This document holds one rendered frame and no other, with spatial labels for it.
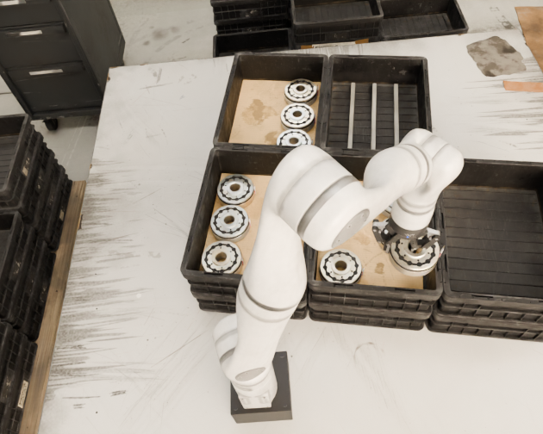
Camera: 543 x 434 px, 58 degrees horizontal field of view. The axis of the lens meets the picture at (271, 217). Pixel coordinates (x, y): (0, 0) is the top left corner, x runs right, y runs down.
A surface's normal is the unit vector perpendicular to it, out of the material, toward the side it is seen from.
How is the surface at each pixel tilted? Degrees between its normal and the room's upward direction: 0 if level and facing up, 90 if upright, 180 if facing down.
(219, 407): 0
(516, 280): 0
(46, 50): 90
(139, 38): 0
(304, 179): 18
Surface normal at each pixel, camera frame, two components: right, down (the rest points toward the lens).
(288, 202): -0.63, 0.25
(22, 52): 0.05, 0.83
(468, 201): -0.07, -0.55
